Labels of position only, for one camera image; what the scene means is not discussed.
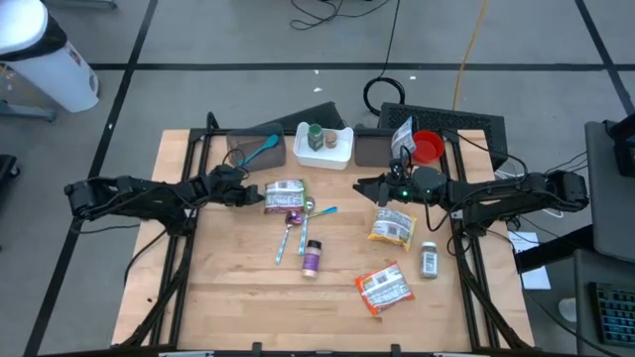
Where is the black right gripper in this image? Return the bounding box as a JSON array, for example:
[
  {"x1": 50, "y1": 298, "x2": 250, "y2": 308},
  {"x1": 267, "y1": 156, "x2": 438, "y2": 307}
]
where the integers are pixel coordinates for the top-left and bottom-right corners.
[{"x1": 352, "y1": 159, "x2": 418, "y2": 207}]

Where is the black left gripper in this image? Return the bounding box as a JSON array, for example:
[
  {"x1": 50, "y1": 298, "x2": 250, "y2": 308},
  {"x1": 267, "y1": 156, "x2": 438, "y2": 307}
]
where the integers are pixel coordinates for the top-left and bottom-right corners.
[{"x1": 205, "y1": 165, "x2": 266, "y2": 207}]

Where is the green red ramen packet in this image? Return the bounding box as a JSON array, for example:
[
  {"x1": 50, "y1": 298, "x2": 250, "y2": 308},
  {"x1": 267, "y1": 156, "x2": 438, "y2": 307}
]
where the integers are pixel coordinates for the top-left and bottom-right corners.
[{"x1": 263, "y1": 178, "x2": 308, "y2": 215}]

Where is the teal silicone spoon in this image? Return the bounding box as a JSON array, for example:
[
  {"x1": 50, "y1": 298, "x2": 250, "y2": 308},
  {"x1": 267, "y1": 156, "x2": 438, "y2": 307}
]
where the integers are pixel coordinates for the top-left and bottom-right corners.
[{"x1": 236, "y1": 133, "x2": 280, "y2": 169}]

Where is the teal handle metal spoon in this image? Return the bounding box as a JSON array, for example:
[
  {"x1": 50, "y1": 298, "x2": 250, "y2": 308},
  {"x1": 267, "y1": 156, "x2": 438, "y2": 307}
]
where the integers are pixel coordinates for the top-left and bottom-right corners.
[{"x1": 297, "y1": 205, "x2": 339, "y2": 222}]

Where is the purple bowl metal spoon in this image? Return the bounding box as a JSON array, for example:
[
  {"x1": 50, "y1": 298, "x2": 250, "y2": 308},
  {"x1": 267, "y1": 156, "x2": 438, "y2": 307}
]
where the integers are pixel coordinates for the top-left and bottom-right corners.
[{"x1": 275, "y1": 210, "x2": 303, "y2": 266}]

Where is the blue white ramen packet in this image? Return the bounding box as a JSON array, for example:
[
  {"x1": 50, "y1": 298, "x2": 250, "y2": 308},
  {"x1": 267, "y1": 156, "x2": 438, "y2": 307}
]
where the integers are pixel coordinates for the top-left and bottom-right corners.
[{"x1": 390, "y1": 116, "x2": 418, "y2": 160}]

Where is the silver spoon pale blue handle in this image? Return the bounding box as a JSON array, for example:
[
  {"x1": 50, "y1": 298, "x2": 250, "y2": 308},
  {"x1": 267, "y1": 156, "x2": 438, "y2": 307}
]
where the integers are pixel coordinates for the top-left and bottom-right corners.
[{"x1": 297, "y1": 196, "x2": 316, "y2": 257}]

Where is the green spice jar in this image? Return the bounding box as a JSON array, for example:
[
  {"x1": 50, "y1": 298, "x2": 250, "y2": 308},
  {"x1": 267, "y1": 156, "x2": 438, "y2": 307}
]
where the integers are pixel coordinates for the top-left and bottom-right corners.
[{"x1": 306, "y1": 123, "x2": 325, "y2": 153}]

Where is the grey translucent plastic bin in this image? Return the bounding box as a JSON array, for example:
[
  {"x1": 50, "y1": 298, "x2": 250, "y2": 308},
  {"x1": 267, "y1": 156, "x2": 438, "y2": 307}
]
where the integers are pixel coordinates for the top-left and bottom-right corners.
[
  {"x1": 352, "y1": 123, "x2": 411, "y2": 169},
  {"x1": 226, "y1": 122, "x2": 288, "y2": 175}
]

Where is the yellow ramen packet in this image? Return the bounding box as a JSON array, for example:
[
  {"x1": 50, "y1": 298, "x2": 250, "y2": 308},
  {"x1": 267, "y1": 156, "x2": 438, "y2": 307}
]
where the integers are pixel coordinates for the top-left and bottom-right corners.
[{"x1": 367, "y1": 205, "x2": 417, "y2": 253}]

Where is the white plastic bin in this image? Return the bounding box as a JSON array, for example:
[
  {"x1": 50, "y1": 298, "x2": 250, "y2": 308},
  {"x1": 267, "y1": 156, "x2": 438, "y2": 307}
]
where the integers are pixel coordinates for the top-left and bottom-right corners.
[{"x1": 292, "y1": 122, "x2": 355, "y2": 172}]

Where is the grey label spice jar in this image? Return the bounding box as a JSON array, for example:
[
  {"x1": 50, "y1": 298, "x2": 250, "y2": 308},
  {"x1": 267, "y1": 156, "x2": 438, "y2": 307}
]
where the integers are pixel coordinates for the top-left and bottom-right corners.
[{"x1": 420, "y1": 241, "x2": 440, "y2": 281}]

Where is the purple label spice jar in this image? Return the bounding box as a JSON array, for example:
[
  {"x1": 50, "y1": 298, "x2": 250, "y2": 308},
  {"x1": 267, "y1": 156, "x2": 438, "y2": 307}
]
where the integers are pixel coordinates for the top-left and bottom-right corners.
[{"x1": 302, "y1": 239, "x2": 323, "y2": 280}]

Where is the orange ramen packet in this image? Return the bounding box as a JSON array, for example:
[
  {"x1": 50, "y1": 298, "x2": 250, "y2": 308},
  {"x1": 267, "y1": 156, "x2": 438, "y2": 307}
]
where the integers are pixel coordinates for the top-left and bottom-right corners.
[{"x1": 354, "y1": 261, "x2": 417, "y2": 317}]

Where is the white paper sheet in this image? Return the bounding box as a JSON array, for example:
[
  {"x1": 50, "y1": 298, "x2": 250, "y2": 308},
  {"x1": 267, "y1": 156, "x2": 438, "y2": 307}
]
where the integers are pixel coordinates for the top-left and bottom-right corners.
[{"x1": 508, "y1": 230, "x2": 552, "y2": 292}]

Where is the black desk beam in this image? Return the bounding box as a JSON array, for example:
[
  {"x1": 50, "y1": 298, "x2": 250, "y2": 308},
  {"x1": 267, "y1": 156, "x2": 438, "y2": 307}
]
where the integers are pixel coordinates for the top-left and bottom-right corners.
[{"x1": 514, "y1": 223, "x2": 594, "y2": 274}]

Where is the white computer mouse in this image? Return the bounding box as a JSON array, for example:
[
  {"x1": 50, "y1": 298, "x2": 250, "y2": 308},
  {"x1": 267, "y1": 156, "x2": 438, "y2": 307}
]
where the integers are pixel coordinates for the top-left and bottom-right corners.
[{"x1": 558, "y1": 297, "x2": 579, "y2": 323}]

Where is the white trash can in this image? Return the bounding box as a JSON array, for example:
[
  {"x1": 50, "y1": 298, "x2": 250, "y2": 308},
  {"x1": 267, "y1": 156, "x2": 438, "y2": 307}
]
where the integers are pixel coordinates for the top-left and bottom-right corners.
[{"x1": 0, "y1": 0, "x2": 100, "y2": 114}]

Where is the dark grey desk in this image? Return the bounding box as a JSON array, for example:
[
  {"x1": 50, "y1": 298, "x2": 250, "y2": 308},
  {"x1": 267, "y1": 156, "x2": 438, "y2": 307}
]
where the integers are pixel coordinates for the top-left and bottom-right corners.
[{"x1": 573, "y1": 247, "x2": 635, "y2": 357}]

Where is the grey table foot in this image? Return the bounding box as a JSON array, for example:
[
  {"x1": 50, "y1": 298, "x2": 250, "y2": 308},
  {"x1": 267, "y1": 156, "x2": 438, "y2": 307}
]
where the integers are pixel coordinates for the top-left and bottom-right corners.
[
  {"x1": 42, "y1": 0, "x2": 119, "y2": 10},
  {"x1": 0, "y1": 98, "x2": 55, "y2": 123}
]

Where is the black desktop device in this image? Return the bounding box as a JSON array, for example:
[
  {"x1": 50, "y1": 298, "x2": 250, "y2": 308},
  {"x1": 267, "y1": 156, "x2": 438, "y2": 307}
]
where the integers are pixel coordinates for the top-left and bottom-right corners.
[{"x1": 602, "y1": 112, "x2": 635, "y2": 179}]

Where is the backlit black keyboard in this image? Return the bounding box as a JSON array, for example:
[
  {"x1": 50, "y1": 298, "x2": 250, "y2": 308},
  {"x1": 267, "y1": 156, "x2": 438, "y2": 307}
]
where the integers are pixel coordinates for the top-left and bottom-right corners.
[{"x1": 588, "y1": 281, "x2": 635, "y2": 348}]

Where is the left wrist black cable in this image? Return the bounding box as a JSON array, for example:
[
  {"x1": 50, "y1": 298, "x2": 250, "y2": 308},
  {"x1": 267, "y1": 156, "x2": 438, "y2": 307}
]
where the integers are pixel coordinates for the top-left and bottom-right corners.
[{"x1": 221, "y1": 147, "x2": 250, "y2": 175}]

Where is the black aluminium table frame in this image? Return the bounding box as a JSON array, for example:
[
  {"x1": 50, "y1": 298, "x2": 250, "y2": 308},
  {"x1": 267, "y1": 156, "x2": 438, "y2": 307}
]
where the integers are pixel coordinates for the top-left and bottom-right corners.
[{"x1": 118, "y1": 111, "x2": 535, "y2": 357}]

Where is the coiled black floor cable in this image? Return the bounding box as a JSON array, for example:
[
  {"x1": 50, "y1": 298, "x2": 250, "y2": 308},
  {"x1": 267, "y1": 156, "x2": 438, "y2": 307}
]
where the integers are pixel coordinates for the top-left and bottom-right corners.
[{"x1": 360, "y1": 0, "x2": 406, "y2": 119}]

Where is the yellow floor cable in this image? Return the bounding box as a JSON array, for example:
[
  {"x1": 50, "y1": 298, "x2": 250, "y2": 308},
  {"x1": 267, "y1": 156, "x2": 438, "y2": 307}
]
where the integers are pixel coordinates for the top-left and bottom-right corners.
[{"x1": 451, "y1": 0, "x2": 490, "y2": 111}]

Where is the white cable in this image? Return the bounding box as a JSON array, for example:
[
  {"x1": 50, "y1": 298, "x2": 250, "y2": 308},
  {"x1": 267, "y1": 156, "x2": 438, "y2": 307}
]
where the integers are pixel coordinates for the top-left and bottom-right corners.
[{"x1": 533, "y1": 200, "x2": 566, "y2": 219}]

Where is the tangled black floor cable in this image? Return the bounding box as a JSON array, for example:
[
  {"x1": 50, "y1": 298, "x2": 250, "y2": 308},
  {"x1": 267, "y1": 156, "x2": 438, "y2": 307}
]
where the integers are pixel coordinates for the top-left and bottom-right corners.
[{"x1": 290, "y1": 0, "x2": 393, "y2": 31}]

